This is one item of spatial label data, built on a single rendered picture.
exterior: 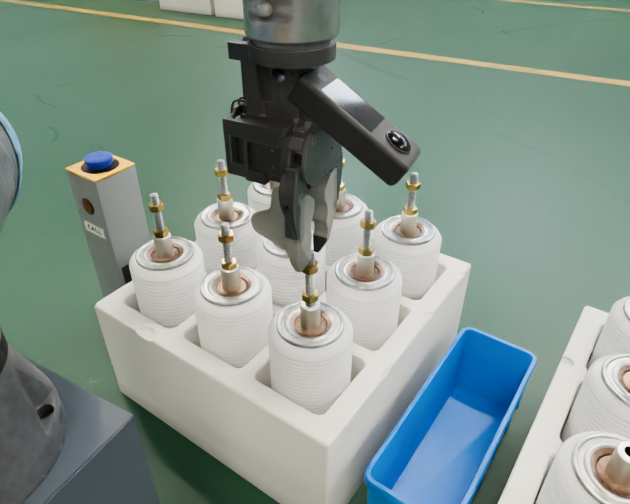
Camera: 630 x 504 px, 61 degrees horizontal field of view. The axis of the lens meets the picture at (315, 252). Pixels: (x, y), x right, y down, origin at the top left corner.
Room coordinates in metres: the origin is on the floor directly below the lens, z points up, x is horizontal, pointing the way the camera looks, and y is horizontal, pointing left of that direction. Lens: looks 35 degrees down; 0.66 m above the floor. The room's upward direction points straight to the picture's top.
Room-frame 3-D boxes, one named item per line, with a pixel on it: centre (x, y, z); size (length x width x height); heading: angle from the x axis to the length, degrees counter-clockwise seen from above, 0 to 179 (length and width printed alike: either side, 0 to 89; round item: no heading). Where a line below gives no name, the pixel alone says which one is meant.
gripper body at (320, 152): (0.45, 0.03, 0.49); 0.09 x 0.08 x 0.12; 63
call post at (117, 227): (0.71, 0.31, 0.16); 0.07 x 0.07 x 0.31; 55
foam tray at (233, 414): (0.60, 0.03, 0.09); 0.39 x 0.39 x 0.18; 55
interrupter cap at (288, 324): (0.44, 0.01, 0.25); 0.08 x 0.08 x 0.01
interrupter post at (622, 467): (0.26, -0.25, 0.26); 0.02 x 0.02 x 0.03
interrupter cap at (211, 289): (0.51, 0.10, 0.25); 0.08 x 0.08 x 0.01
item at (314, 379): (0.44, 0.01, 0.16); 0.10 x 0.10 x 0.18
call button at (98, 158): (0.71, 0.31, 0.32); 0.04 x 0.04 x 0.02
